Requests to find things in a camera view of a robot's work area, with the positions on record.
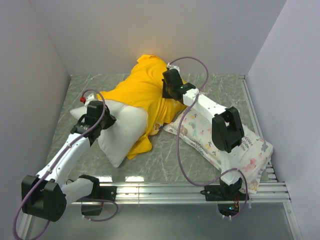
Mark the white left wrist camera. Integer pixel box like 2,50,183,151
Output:
80,93,96,106

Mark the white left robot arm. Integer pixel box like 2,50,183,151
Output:
21,100,116,222

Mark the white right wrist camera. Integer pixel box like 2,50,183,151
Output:
166,62,180,72

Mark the aluminium right side rail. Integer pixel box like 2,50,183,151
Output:
238,75,278,183

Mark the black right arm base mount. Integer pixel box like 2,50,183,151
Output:
200,182,249,220

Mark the aluminium rail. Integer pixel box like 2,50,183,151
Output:
29,181,292,205
238,75,278,183

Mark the aluminium front rail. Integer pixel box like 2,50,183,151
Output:
29,181,292,205

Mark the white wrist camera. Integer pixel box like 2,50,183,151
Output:
80,93,96,106
166,62,180,72

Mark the yellow cartoon print pillowcase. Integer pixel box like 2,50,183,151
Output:
100,54,186,160

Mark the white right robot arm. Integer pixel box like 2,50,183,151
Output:
162,66,246,200

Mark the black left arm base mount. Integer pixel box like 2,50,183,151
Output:
79,174,119,220

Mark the floral print white pillow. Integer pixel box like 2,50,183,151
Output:
179,109,274,194

